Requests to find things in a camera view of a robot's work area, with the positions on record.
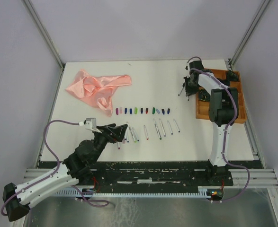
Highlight pink satin cloth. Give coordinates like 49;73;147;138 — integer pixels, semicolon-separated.
65;70;132;117

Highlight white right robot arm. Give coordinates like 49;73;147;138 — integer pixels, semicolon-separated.
184;56;238;185

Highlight light blue cable duct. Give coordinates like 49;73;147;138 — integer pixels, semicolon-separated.
54;187;223;199

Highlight orange wooden divider tray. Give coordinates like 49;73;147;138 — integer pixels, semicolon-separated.
196;69;247;123

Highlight black capped marker left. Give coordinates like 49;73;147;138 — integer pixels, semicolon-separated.
178;82;185;96

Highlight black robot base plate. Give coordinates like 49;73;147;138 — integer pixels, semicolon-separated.
79;161;233;192

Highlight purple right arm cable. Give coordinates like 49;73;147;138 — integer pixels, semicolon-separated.
185;56;250;204

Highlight lavender capped marker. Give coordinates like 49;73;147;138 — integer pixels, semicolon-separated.
159;118;167;137

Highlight dark rolled tie top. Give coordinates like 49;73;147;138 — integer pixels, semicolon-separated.
225;70;239;82

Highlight aluminium frame post left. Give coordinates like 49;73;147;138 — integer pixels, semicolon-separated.
22;0;66;70

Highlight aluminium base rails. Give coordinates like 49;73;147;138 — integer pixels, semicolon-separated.
23;168;278;189

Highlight blue yellow rolled tie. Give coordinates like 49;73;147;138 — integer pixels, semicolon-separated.
198;89;210;102

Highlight lime green capped marker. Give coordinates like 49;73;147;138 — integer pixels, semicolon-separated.
126;122;137;143

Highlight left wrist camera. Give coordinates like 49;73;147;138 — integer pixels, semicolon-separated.
79;118;101;133

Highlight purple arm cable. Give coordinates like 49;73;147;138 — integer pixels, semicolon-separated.
185;56;250;204
0;119;111;216

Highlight dark rolled tie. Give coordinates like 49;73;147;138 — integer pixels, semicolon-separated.
220;79;230;87
225;70;239;82

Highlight aluminium frame post right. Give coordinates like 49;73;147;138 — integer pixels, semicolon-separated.
225;0;273;70

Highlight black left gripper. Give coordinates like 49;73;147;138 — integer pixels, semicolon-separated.
92;123;128;163

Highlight aluminium frame post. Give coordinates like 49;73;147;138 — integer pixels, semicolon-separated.
225;0;273;70
22;0;66;70

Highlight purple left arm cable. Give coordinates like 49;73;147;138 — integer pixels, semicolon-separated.
0;119;111;216

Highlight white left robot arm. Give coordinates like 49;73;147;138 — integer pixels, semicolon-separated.
0;118;128;222

